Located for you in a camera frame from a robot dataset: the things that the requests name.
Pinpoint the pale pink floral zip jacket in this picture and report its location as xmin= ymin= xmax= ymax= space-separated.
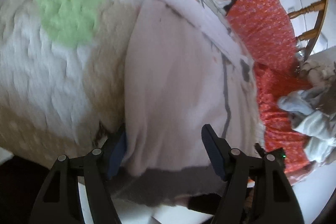
xmin=109 ymin=0 xmax=263 ymax=206

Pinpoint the grey crumpled garment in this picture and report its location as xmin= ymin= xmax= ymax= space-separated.
xmin=277 ymin=59 xmax=335 ymax=164

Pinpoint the orange floral cloth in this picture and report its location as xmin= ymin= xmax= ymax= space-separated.
xmin=227 ymin=0 xmax=314 ymax=185

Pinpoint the quilted heart-pattern bedspread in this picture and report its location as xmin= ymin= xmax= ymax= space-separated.
xmin=1 ymin=0 xmax=143 ymax=167

